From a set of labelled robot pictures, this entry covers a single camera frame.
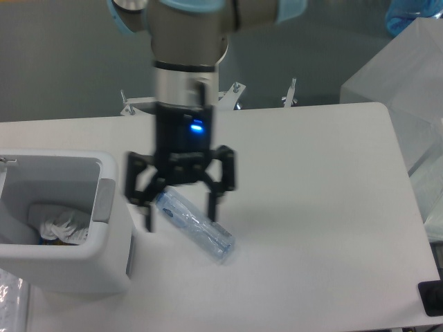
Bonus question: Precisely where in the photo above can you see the translucent plastic box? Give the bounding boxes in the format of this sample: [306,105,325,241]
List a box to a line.
[340,18,442,243]

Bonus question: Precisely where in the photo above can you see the white metal base frame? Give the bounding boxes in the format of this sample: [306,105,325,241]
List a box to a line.
[120,77,298,116]

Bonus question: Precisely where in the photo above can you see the crushed clear plastic bottle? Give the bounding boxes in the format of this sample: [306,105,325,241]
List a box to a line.
[155,187,235,265]

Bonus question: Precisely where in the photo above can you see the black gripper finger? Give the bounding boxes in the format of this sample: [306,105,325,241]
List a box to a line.
[124,151,172,232]
[197,145,237,221]

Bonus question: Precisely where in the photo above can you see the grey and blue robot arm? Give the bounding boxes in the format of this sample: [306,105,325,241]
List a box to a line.
[107,1,307,231]

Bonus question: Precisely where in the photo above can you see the clear plastic sheet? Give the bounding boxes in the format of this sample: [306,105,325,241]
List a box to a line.
[1,270,29,331]

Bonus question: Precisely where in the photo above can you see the clear plastic wrapper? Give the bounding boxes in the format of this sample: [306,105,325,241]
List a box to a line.
[39,210,91,246]

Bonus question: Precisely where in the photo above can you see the blue plastic bag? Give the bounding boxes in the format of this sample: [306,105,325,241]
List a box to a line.
[385,0,442,37]

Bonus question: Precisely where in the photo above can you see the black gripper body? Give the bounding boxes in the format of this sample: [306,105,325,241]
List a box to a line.
[154,102,214,185]

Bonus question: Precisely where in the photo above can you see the black device at table edge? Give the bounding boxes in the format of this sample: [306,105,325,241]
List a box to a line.
[418,280,442,317]

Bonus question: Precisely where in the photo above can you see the white trash can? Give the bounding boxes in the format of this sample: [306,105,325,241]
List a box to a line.
[1,148,135,293]

